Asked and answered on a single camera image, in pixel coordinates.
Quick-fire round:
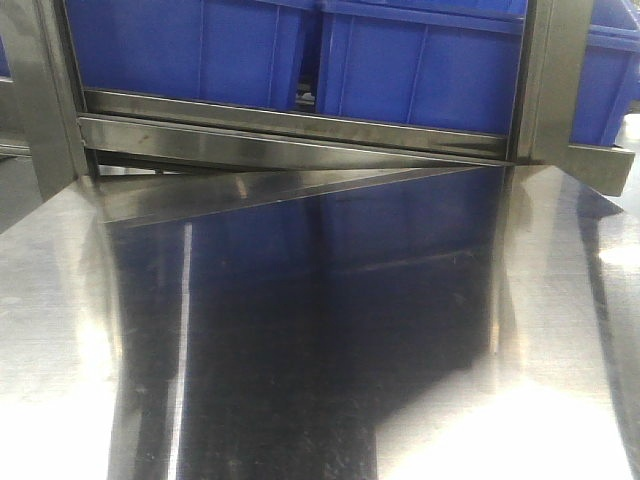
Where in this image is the blue plastic bin middle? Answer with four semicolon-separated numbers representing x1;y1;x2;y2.
316;1;526;135

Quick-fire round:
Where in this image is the blue plastic bin left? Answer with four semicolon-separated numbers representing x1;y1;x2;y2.
66;1;316;110

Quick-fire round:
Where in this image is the steel shelf rack frame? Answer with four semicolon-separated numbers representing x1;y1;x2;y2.
0;0;637;235

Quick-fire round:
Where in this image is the blue plastic bin right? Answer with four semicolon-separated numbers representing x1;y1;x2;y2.
571;1;639;147

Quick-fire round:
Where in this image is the blue plastic bin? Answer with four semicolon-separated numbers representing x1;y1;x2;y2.
66;1;316;110
316;1;526;135
571;1;639;147

